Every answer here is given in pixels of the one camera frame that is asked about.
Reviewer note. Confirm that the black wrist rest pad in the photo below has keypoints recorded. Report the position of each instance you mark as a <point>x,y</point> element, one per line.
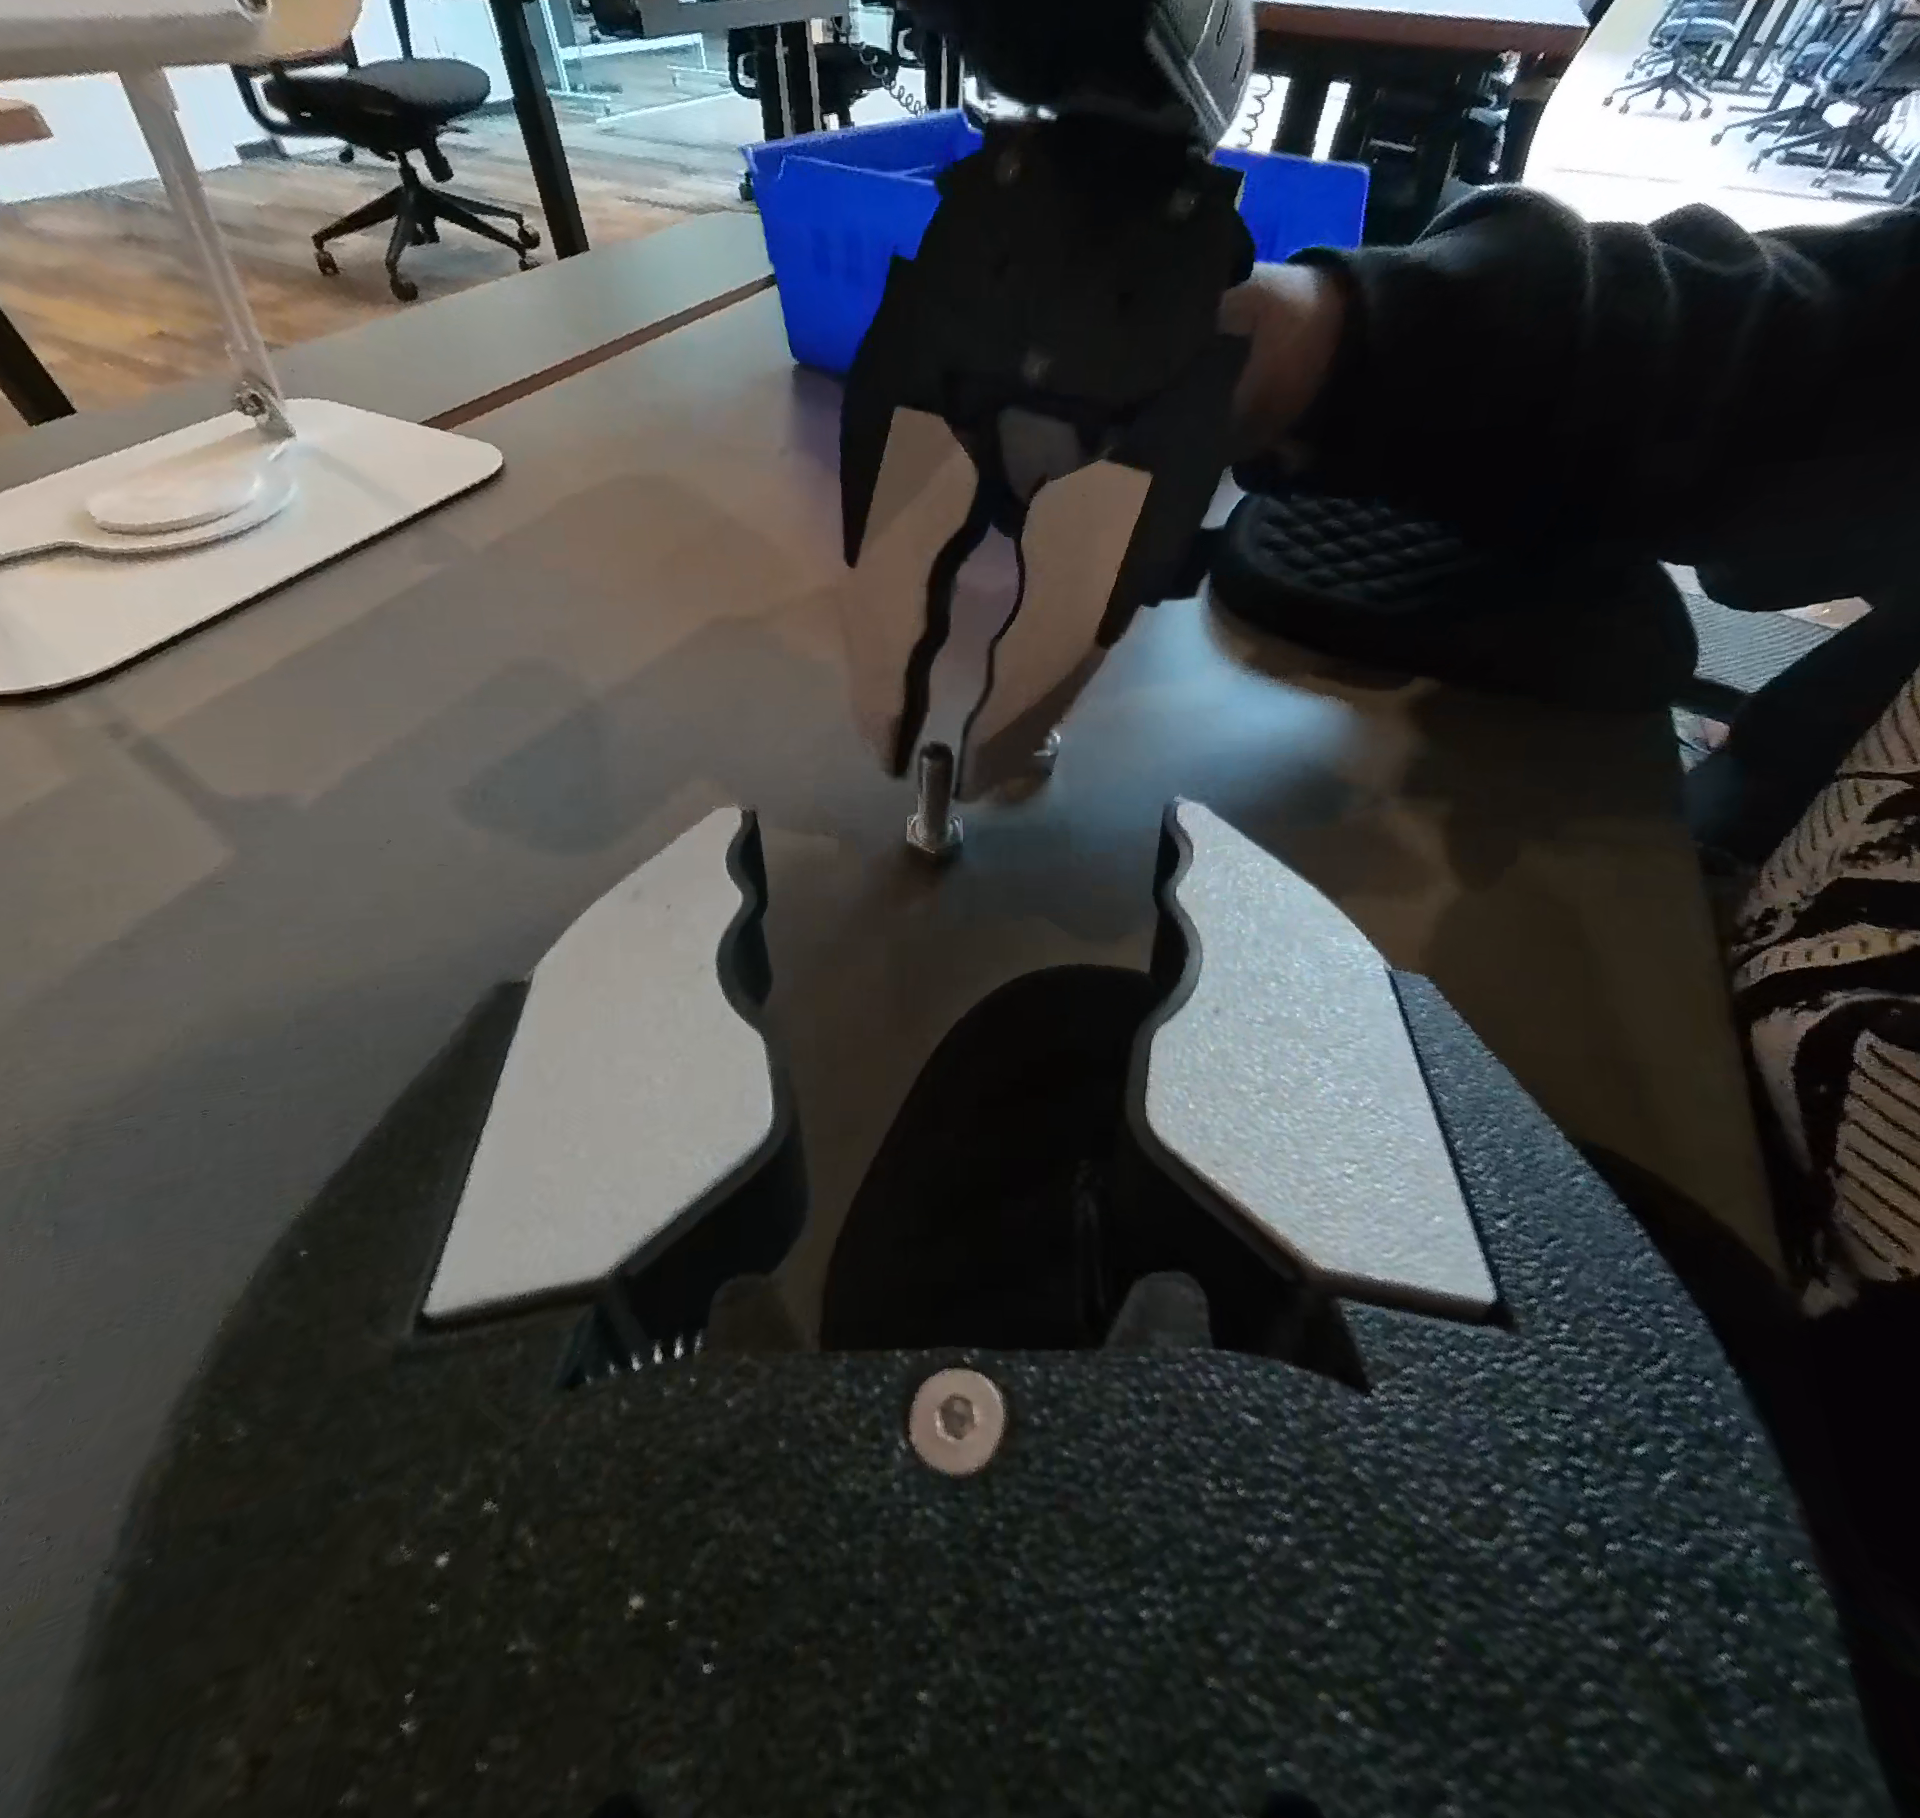
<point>1350,558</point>

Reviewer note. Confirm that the steel hex bolt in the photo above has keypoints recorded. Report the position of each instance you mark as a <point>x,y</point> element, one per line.
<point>932,799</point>

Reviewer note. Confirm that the blue plastic bin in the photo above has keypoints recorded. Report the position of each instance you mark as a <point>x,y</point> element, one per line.
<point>816,243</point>

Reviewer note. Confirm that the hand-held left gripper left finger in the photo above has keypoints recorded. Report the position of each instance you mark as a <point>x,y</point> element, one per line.
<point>631,1068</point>

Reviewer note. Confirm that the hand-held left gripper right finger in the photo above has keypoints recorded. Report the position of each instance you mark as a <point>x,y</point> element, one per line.
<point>1304,1084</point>

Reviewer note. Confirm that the white document stand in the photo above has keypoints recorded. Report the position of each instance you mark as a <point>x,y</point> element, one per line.
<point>299,499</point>

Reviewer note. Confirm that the black office chair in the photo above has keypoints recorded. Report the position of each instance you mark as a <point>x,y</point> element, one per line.
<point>405,92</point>

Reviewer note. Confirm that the person's right hand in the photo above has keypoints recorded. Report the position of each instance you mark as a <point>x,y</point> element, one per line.
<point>1281,362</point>

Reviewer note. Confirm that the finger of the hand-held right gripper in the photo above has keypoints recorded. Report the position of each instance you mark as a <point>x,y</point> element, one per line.
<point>918,528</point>
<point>1081,573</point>

